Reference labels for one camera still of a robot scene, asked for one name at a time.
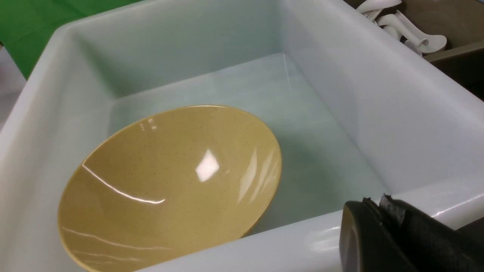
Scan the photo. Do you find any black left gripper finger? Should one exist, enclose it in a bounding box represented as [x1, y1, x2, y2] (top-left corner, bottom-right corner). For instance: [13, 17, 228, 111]
[339, 194, 484, 272]

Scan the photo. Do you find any yellow noodle bowl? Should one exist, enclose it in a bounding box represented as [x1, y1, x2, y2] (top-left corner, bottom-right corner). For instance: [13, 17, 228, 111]
[57, 105, 283, 272]

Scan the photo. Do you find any large white plastic tub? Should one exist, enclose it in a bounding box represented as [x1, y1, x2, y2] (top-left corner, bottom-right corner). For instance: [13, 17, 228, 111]
[1, 0, 483, 272]

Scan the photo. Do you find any white spoon right of pile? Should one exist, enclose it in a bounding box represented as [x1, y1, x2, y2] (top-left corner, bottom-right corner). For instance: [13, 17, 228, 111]
[376, 10, 447, 56]

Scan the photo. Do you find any white spoon of pile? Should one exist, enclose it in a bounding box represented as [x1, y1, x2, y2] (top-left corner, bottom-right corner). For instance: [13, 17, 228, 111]
[356, 0, 402, 14]
[376, 10, 447, 56]

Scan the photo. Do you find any olive brown plastic bin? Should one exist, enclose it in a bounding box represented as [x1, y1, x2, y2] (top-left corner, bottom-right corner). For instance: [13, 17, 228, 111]
[383, 0, 484, 99]

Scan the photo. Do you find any white spoon top of pile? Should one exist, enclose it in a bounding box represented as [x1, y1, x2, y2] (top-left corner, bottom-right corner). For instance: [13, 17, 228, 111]
[356, 0, 402, 14]

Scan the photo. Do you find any green cloth backdrop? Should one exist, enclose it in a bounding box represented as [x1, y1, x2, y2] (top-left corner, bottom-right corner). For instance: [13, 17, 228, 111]
[0, 0, 136, 79]

